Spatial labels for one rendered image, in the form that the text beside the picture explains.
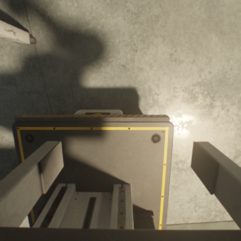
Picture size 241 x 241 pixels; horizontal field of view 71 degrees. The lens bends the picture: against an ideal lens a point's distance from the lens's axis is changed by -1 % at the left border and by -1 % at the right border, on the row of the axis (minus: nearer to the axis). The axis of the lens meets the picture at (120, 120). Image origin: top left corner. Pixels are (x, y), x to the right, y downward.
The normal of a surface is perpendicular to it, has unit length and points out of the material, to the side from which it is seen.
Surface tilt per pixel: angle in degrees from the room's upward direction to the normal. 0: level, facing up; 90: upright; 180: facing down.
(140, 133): 0
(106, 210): 90
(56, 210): 90
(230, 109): 0
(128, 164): 0
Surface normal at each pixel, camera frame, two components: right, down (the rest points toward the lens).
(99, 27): -0.02, 0.25
